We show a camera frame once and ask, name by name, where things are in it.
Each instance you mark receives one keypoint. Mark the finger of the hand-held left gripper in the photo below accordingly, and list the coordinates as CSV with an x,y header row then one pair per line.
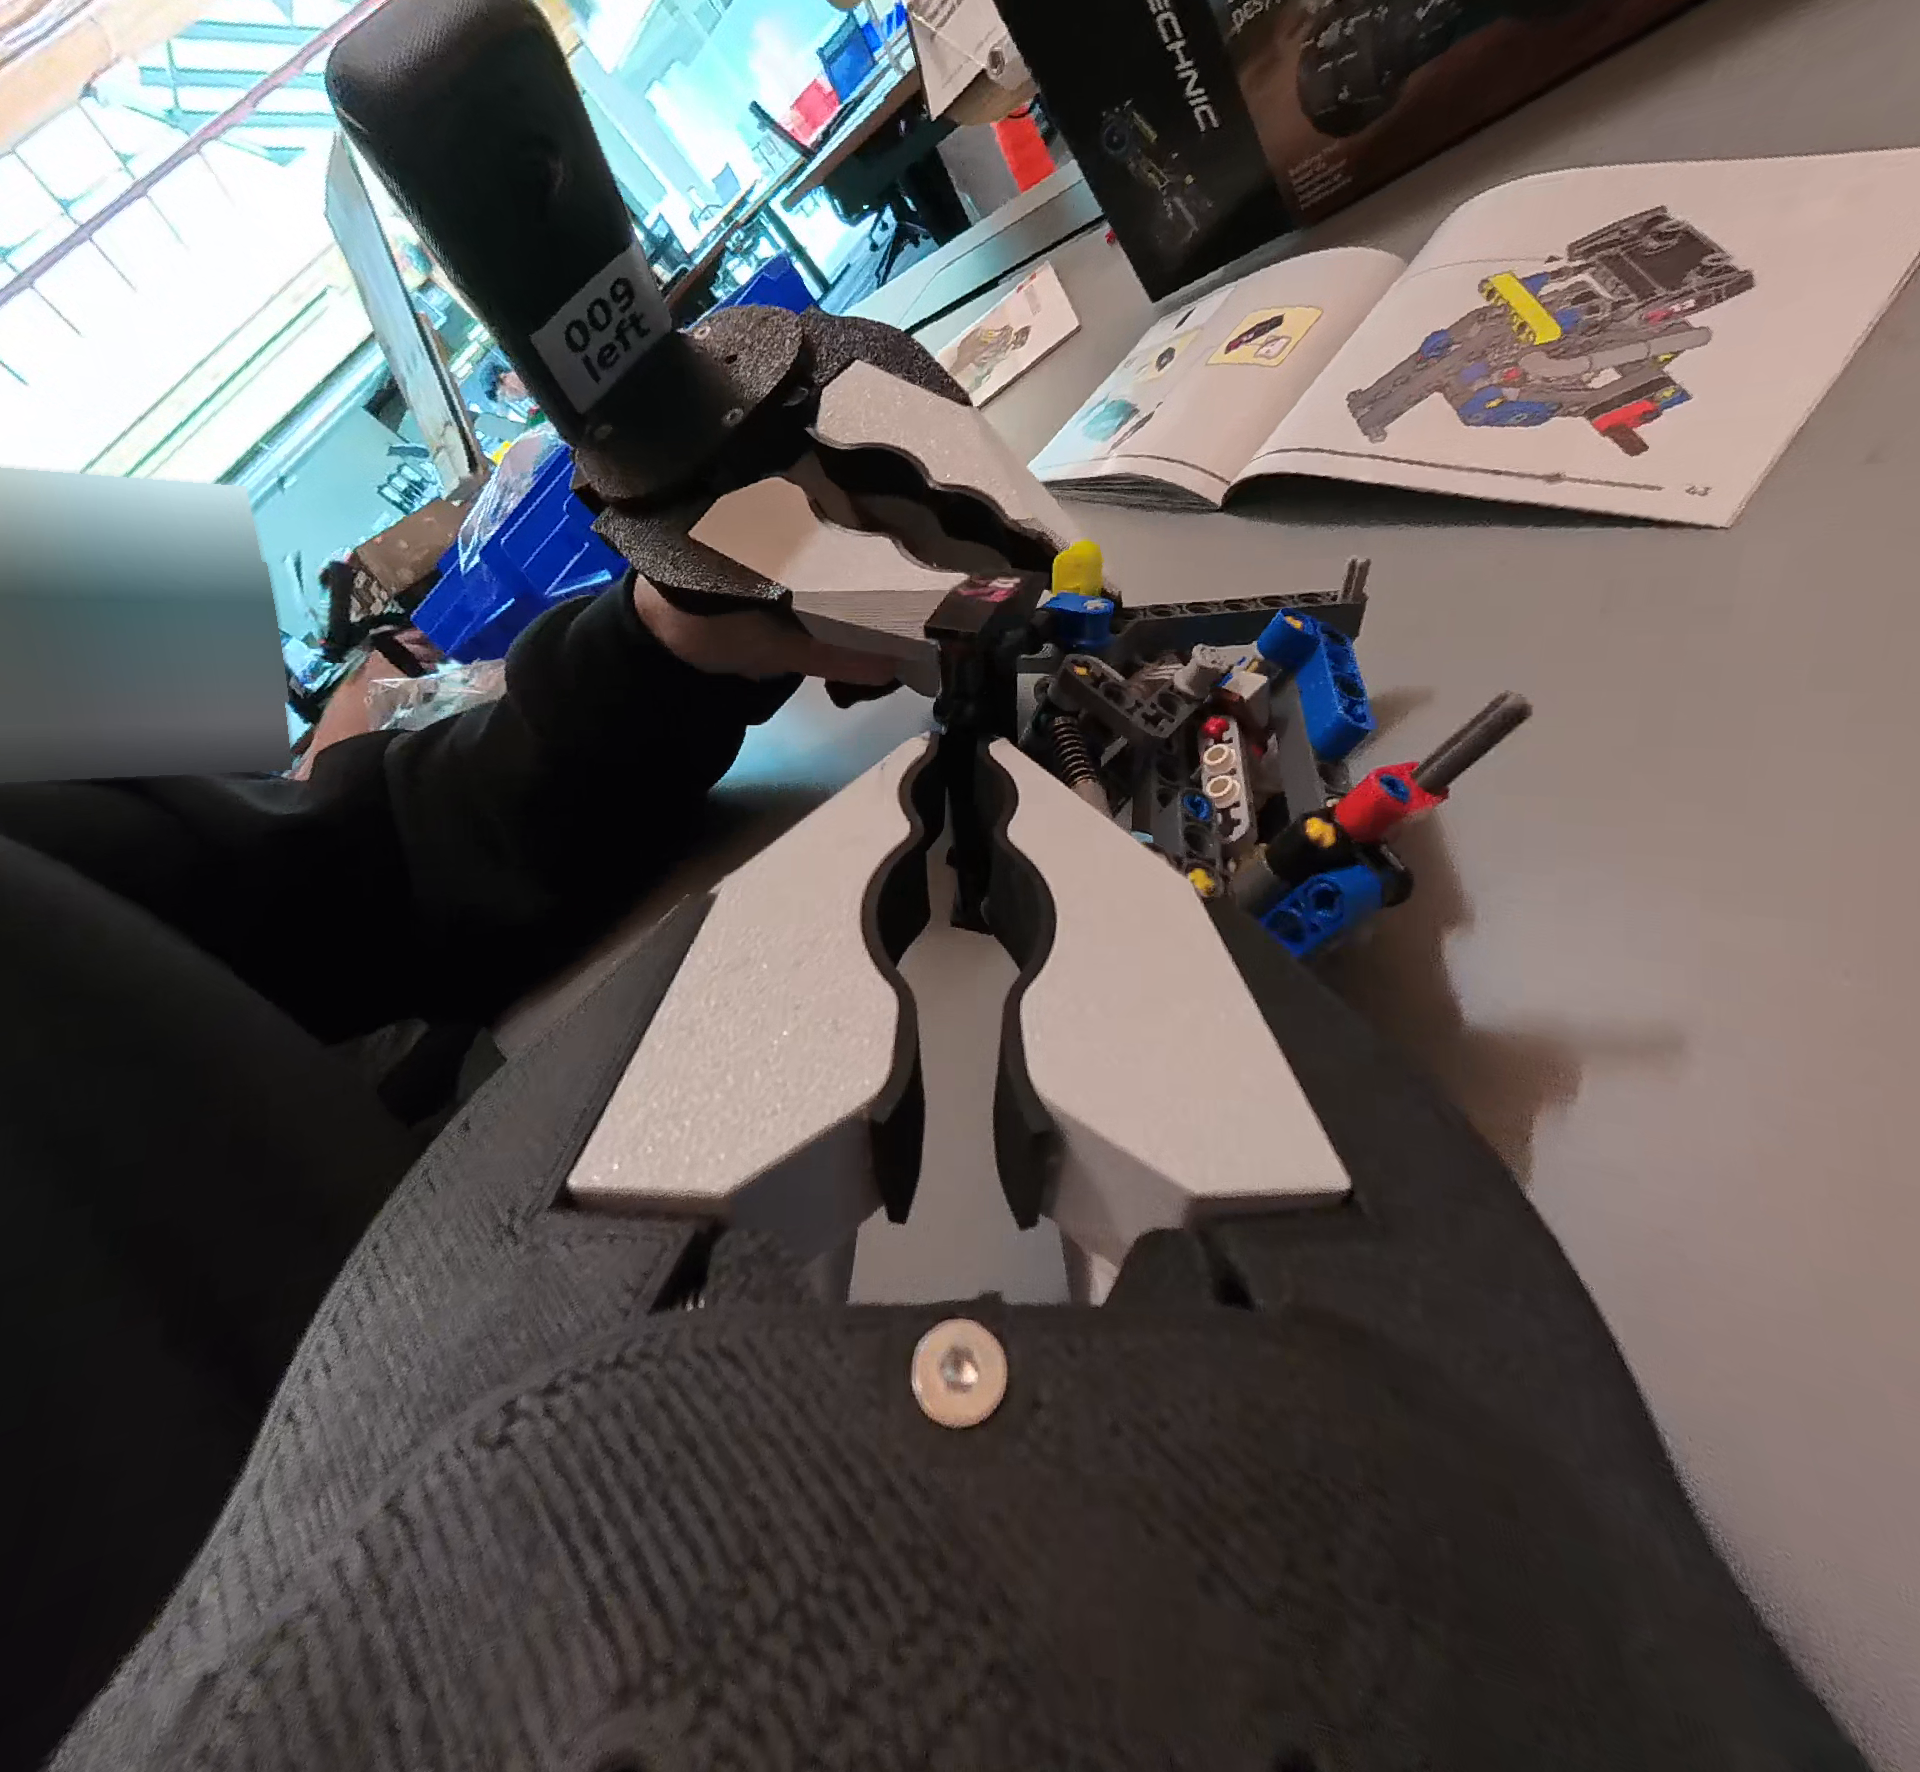
x,y
842,573
931,438

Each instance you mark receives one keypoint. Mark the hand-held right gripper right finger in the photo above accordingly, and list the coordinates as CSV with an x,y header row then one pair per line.
x,y
1156,1039

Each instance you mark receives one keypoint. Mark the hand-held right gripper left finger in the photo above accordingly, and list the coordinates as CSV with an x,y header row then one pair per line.
x,y
750,1039

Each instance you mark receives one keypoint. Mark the black toy brick part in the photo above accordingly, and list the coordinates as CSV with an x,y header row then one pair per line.
x,y
971,752

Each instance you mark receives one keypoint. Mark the toy brick model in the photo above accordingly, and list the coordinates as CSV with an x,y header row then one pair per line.
x,y
1214,738

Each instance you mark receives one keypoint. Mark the person's left forearm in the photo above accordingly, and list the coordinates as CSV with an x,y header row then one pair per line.
x,y
555,752

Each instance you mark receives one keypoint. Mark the black toy set box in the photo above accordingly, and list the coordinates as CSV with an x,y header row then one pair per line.
x,y
1349,18

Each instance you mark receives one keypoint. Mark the person's left hand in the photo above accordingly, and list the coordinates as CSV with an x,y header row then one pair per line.
x,y
750,640

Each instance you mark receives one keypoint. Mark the small instruction leaflet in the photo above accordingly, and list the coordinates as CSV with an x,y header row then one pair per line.
x,y
1005,332

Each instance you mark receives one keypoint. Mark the blue storage bin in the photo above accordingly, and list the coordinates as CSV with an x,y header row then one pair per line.
x,y
510,559

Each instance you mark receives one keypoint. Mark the clear plastic bag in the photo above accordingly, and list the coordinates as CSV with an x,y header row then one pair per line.
x,y
413,701

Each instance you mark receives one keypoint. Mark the person's dark clothing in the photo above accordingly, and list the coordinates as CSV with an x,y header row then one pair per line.
x,y
195,1127

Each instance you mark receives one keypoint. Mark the open instruction booklet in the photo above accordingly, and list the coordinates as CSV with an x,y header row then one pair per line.
x,y
1501,363

